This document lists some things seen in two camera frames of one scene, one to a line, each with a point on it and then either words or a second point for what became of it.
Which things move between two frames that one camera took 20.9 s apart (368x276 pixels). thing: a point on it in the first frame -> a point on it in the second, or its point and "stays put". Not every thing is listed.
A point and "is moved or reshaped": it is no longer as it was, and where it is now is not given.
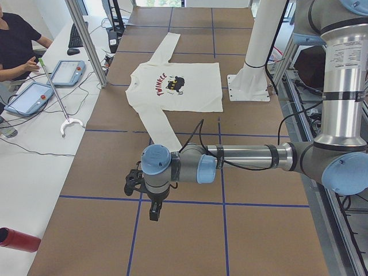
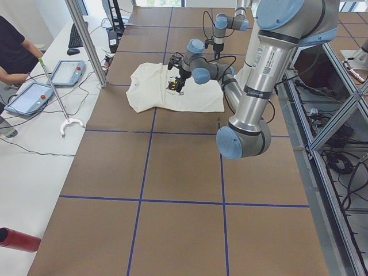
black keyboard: x=75 y=40 stays put
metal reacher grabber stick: x=69 y=119 stays put
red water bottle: x=18 y=240 stays put
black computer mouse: x=72 y=51 stays put
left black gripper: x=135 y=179 -> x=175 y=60
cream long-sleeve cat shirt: x=163 y=85 is moved or reshaped
